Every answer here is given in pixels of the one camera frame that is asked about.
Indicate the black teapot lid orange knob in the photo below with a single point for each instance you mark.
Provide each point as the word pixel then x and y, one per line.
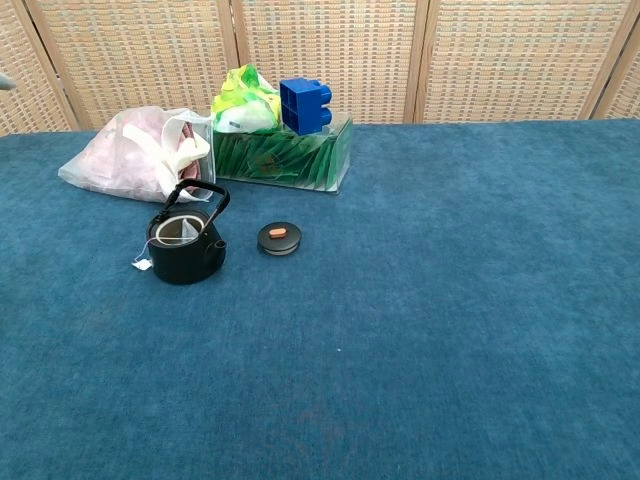
pixel 279 240

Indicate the black cast iron teapot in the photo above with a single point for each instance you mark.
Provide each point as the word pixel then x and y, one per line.
pixel 185 265

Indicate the clear bag of pink items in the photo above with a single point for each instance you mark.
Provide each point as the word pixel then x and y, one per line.
pixel 120 160

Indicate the clear box of green sachets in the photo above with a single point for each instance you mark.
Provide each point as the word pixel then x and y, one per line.
pixel 285 160

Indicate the blue felt tablecloth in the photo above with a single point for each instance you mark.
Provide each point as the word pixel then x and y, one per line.
pixel 400 325

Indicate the blue plastic building block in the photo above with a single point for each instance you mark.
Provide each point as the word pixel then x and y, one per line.
pixel 305 107

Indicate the green yellow tissue pack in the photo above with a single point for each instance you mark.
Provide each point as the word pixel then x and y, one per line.
pixel 245 110

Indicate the woven wooden folding screen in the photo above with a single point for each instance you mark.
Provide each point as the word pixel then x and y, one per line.
pixel 325 55

